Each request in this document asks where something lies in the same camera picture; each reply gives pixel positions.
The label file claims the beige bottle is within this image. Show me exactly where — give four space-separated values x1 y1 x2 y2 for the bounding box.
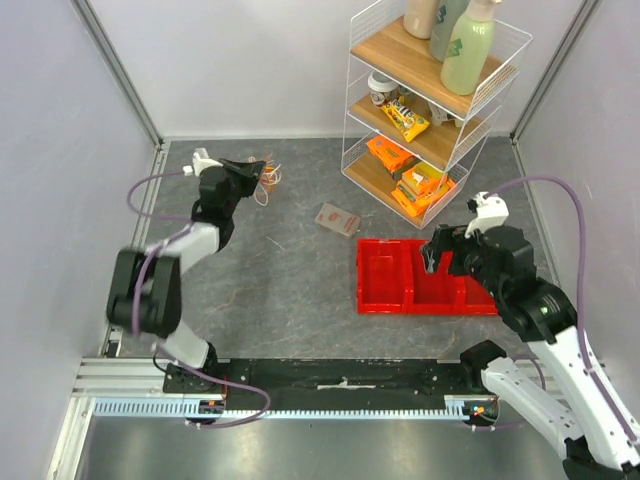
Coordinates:
403 0 439 40

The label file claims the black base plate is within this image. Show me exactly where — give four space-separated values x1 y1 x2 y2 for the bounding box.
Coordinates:
162 357 501 409

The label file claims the light green spray bottle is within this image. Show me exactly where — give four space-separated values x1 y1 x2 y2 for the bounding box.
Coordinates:
440 0 501 96

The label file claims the red three-compartment bin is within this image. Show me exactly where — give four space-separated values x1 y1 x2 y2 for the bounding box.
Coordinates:
356 238 498 317

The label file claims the white lidded cup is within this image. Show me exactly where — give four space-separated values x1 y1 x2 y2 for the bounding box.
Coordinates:
367 70 399 107

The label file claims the grey slotted cable duct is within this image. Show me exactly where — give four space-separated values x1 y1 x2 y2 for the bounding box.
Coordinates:
93 397 469 420

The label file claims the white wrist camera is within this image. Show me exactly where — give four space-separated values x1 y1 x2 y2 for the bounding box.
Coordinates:
182 147 223 177
465 192 509 239

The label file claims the white cable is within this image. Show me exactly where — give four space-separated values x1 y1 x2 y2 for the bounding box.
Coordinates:
253 158 282 207

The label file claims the orange snack pack upper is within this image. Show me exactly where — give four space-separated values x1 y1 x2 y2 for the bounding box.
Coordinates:
366 135 416 177

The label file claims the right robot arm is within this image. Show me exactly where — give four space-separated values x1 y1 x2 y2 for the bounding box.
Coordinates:
421 225 639 479

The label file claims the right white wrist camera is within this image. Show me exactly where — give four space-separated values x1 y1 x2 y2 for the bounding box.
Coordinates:
465 192 509 239

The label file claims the yellow candy bag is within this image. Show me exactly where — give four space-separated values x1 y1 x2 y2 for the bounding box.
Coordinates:
380 99 430 143

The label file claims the grey-green bottle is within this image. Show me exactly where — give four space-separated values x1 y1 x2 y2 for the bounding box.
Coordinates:
430 0 469 62

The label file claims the orange snack box stack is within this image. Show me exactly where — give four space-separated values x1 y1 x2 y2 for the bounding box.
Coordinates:
391 162 455 217

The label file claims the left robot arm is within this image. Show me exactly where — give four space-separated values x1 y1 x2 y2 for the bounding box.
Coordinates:
106 158 267 393

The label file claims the white wire wooden shelf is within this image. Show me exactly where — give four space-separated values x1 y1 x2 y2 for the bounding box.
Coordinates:
341 1 533 229

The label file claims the white object on shelf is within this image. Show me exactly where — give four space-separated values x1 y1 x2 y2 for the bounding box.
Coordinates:
428 102 464 128

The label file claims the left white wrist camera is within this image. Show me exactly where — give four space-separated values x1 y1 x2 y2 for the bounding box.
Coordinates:
182 147 223 177

